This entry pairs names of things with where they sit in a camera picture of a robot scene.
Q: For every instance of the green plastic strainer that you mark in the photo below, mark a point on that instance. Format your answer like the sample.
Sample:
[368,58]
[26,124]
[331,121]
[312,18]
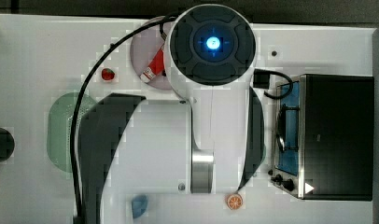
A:
[59,127]

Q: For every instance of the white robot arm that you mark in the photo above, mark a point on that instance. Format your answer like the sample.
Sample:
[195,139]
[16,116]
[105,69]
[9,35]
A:
[203,136]

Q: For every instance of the red ketchup bottle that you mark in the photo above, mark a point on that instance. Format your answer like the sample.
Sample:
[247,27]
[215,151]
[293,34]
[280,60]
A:
[154,68]

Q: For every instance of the lavender round plate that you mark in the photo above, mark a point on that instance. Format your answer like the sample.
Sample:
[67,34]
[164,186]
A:
[144,46]

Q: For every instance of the red toy strawberry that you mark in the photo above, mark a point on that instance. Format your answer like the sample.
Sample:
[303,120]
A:
[107,74]

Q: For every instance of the orange slice toy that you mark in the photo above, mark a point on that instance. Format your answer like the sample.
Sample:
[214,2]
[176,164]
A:
[234,201]

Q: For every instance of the blue plastic bowl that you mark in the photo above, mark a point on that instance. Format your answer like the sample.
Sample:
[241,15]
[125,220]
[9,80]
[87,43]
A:
[139,205]

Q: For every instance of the black toaster oven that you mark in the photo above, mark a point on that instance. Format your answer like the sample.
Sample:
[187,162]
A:
[323,137]

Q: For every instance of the black round pot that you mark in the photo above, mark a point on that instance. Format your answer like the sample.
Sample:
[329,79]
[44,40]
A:
[7,144]

